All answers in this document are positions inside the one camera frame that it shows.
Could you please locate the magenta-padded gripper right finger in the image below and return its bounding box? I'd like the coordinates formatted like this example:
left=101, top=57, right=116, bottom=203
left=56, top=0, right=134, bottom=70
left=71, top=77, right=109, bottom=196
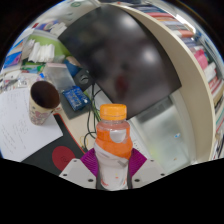
left=127, top=148, right=167, bottom=190

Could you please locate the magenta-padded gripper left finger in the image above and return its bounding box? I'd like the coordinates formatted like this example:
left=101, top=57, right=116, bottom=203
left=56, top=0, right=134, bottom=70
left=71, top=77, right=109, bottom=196
left=58, top=147, right=101, bottom=190

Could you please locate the orange-capped drink bottle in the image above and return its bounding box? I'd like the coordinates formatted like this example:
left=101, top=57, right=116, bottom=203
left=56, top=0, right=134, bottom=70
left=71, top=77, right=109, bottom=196
left=93, top=103, right=134, bottom=192

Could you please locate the flat round red coaster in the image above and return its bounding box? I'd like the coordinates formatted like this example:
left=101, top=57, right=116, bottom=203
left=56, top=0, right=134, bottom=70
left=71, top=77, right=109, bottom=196
left=51, top=145, right=77, bottom=172

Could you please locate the black desk mat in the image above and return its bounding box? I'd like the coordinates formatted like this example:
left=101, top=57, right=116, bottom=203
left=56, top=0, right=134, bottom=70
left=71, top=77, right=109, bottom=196
left=21, top=113, right=88, bottom=176

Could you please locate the white paper sheet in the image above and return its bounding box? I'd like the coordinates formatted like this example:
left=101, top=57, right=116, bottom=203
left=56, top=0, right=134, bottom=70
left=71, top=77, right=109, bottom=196
left=0, top=87, right=64, bottom=163

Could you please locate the floral patterned mug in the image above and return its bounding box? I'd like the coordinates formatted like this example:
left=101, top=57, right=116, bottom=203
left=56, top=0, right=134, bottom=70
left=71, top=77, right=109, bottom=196
left=28, top=80, right=62, bottom=126

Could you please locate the blue electronic board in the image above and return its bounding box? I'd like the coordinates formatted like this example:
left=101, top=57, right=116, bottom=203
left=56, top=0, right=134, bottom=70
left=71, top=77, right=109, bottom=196
left=61, top=85, right=90, bottom=112

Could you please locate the blue round container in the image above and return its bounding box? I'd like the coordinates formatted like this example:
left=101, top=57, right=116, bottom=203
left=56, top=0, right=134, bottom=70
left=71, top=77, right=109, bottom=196
left=64, top=55, right=83, bottom=78

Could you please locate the black computer monitor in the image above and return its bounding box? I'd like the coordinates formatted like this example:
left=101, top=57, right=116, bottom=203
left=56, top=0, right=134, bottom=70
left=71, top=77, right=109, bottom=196
left=57, top=4, right=183, bottom=120

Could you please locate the white tissue stack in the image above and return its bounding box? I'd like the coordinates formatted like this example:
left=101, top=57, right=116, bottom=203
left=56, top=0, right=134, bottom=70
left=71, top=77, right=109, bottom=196
left=28, top=41, right=56, bottom=64

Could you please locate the black cable bundle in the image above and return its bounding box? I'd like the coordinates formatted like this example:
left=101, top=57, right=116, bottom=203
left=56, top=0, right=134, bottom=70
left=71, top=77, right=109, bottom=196
left=79, top=83, right=103, bottom=151

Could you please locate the wall shelf with books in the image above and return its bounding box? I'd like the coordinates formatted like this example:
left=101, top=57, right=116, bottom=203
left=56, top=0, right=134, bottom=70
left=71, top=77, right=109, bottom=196
left=109, top=0, right=224, bottom=164

